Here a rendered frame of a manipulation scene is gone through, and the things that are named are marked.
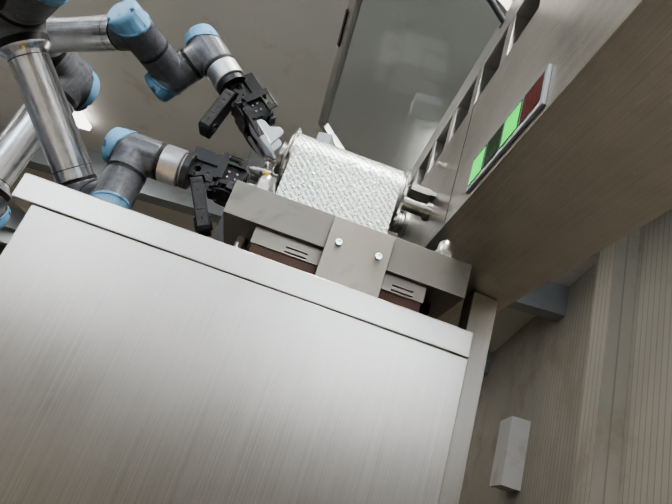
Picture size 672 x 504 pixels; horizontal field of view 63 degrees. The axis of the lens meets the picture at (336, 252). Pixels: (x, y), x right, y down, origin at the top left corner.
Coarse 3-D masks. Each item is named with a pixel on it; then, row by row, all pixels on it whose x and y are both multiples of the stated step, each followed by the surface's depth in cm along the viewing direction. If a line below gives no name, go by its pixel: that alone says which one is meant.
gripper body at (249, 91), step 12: (228, 84) 121; (240, 84) 122; (252, 84) 122; (240, 96) 120; (252, 96) 119; (264, 96) 122; (240, 108) 119; (252, 108) 119; (264, 108) 120; (240, 120) 120; (264, 120) 122
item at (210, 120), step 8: (224, 96) 119; (232, 96) 119; (216, 104) 118; (224, 104) 118; (208, 112) 117; (216, 112) 117; (224, 112) 119; (200, 120) 116; (208, 120) 116; (216, 120) 117; (200, 128) 116; (208, 128) 116; (216, 128) 119; (208, 136) 118
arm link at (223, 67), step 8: (216, 64) 120; (224, 64) 120; (232, 64) 121; (208, 72) 121; (216, 72) 120; (224, 72) 120; (232, 72) 120; (240, 72) 122; (216, 80) 120; (216, 88) 122
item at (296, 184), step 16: (288, 176) 111; (304, 176) 112; (320, 176) 113; (288, 192) 110; (304, 192) 111; (320, 192) 111; (336, 192) 112; (352, 192) 113; (320, 208) 110; (336, 208) 111; (352, 208) 111; (368, 208) 112; (384, 208) 112; (368, 224) 111; (384, 224) 111
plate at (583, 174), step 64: (576, 0) 73; (640, 0) 54; (512, 64) 95; (576, 64) 65; (640, 64) 60; (576, 128) 71; (640, 128) 68; (448, 192) 109; (512, 192) 87; (576, 192) 83; (640, 192) 78; (512, 256) 105; (576, 256) 98; (448, 320) 145
